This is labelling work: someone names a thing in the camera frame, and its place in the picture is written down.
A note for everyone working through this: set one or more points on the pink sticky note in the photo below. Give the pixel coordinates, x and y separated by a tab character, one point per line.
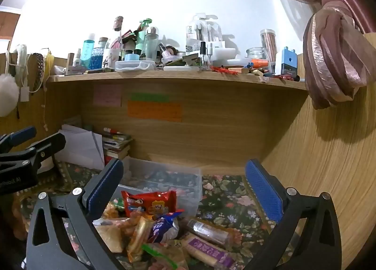
107	95

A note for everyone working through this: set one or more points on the blue snack packet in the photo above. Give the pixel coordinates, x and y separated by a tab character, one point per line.
163	227

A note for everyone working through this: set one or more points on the light blue round jar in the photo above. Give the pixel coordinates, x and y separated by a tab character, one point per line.
132	57

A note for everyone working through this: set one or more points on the green sticky note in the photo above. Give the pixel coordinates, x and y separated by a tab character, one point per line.
149	97

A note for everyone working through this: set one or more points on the beige snack packet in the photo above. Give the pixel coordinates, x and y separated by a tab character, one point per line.
108	236

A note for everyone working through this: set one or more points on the small brown tube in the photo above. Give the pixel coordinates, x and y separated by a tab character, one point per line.
70	59

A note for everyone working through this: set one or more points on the yellow hair band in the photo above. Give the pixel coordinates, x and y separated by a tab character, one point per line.
50	58

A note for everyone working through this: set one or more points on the white fuzzy headband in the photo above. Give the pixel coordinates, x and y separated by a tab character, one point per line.
20	58

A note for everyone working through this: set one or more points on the pink striped curtain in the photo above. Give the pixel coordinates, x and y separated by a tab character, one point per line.
332	52

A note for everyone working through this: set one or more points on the blue patterned bottle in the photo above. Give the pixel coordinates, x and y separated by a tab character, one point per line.
97	58

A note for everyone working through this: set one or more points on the beige cap bottle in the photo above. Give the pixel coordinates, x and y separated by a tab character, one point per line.
103	42

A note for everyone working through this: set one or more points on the orange sticky note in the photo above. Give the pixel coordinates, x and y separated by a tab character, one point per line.
154	111

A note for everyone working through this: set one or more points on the stack of books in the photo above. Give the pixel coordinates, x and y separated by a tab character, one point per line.
117	145

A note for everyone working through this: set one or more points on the white fluffy pompom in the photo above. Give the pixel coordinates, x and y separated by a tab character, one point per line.
6	95

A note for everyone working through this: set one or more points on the white papers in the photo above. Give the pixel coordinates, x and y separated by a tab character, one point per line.
82	146

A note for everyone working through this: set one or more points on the white cosmetic organizer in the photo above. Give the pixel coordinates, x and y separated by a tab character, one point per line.
211	40

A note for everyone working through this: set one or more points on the white printed mug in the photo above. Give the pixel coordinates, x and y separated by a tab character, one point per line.
111	57

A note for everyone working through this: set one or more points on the floral tablecloth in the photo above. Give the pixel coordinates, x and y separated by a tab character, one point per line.
229	199

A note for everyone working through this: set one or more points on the wooden desk hutch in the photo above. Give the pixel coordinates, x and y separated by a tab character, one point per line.
220	129

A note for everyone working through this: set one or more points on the patterned headband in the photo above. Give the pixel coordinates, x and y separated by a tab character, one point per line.
39	64

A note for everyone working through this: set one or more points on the yellow orange snack packet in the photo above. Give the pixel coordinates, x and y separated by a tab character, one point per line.
138	237

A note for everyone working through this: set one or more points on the clear flat plastic case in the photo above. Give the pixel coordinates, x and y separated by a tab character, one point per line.
135	66

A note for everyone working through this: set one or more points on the tall clear canister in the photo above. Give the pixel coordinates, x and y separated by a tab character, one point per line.
268	43

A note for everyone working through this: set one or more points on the red white marker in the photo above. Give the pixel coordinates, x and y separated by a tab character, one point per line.
113	131

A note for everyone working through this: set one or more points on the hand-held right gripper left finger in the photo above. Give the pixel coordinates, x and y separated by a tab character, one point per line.
107	183

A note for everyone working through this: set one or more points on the purple label snack packet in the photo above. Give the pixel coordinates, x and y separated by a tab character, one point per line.
205	251

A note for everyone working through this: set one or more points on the white tag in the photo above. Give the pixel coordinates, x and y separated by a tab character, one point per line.
24	94

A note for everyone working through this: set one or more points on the small white spray bottle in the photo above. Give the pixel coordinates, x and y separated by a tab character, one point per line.
77	59

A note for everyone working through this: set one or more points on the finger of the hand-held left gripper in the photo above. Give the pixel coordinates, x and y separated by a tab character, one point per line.
20	137
50	144

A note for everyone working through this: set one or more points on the white flat box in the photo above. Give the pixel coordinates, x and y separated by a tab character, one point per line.
179	68

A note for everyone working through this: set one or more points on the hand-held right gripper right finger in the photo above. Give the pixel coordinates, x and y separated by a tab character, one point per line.
264	190

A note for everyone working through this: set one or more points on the red clips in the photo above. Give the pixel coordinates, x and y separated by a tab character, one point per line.
224	70

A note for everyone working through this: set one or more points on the green striped snack packet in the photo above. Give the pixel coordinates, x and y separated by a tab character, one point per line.
161	255

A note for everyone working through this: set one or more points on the orange cap tube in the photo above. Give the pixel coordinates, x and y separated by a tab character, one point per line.
259	63

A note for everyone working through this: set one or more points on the teal liquid bottle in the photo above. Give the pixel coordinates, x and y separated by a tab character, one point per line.
87	52

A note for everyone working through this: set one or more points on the glass jar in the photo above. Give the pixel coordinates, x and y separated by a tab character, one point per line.
256	54

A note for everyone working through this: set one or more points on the green spray bottle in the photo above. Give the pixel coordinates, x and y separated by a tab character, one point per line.
142	39

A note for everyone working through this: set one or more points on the clear silver pump bottle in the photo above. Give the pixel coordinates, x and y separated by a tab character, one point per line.
152	43

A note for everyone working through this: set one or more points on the blue box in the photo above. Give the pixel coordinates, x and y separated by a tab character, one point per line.
289	61

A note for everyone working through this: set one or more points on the clear plastic container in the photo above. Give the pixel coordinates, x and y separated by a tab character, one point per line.
164	170

